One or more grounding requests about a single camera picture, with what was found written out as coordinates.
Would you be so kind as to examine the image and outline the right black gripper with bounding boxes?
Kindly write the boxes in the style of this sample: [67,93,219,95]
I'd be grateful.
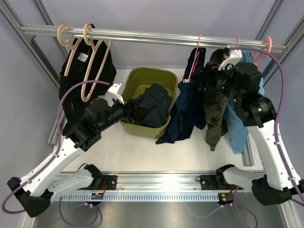
[191,62,242,104]

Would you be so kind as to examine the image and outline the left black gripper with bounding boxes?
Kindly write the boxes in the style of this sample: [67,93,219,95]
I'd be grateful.
[97,94,150,133]

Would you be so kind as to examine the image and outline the dark teal shorts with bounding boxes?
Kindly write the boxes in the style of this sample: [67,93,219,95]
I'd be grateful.
[125,83,172,128]

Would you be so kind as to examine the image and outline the navy blue shorts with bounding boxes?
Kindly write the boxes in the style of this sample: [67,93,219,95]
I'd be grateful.
[156,47,206,144]

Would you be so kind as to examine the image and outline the beige wooden hanger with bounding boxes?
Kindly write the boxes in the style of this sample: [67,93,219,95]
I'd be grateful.
[81,23,112,103]
[57,25,82,76]

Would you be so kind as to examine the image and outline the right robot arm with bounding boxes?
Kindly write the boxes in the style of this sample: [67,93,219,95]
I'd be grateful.
[191,62,304,206]

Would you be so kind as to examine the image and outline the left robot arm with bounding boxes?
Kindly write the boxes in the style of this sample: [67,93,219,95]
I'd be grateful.
[7,98,149,218]

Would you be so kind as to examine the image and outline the olive green shorts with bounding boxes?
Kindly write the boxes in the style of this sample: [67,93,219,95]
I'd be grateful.
[203,85,228,152]

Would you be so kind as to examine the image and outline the light blue shorts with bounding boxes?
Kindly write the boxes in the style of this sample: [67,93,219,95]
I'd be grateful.
[223,50,265,154]

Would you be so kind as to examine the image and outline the pink plastic hanger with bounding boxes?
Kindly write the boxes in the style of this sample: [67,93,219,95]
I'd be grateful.
[250,36,273,66]

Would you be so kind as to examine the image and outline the olive green plastic basket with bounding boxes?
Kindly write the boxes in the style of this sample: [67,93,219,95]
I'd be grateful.
[120,67,178,139]

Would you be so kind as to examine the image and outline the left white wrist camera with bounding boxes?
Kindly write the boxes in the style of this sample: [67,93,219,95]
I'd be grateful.
[100,83,125,106]

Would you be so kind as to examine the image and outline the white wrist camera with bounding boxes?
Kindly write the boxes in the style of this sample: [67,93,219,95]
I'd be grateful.
[218,49,242,71]
[100,83,125,106]

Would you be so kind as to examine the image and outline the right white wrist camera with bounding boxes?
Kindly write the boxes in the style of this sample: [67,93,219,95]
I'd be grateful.
[218,49,242,71]

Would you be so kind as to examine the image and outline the aluminium hanging rail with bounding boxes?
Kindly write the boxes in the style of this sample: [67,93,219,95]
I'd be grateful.
[19,24,287,54]

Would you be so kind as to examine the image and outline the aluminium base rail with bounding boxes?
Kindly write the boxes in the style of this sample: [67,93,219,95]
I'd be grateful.
[30,171,289,192]

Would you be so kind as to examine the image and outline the white perforated cable duct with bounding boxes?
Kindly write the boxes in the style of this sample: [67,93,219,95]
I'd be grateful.
[61,191,219,202]

